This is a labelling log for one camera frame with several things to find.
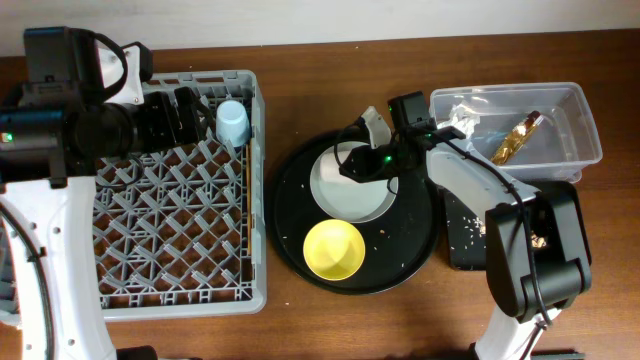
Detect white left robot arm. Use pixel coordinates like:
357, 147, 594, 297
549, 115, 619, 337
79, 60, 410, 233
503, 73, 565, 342
1, 80, 211, 359

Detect light grey plate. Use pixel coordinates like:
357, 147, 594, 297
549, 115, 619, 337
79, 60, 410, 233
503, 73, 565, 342
309, 145, 399, 223

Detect gold foil snack wrapper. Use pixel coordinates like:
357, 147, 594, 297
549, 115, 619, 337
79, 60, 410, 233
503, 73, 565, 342
490, 111, 543, 166

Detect food scraps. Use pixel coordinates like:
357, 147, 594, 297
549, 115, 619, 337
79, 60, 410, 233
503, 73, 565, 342
475, 217, 549, 250

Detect clear plastic waste bin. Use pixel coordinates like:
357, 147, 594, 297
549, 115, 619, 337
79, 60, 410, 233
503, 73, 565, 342
430, 82, 602, 183

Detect grey plastic dishwasher rack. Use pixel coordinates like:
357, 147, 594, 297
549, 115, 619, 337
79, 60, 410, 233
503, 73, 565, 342
91, 70, 266, 321

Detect blue plastic cup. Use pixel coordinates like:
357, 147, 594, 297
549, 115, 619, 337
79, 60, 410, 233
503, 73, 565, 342
216, 100, 251, 148

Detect white paper napkin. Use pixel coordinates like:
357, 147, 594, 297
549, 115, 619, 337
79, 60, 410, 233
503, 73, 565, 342
437, 103, 481, 138

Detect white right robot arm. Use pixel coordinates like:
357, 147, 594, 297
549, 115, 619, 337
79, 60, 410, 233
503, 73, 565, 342
331, 91, 592, 360

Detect yellow bowl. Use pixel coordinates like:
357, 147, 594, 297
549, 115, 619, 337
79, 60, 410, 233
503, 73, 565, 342
303, 219, 366, 282

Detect black rectangular tray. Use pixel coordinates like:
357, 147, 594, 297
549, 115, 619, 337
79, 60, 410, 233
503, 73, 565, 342
443, 178, 593, 272

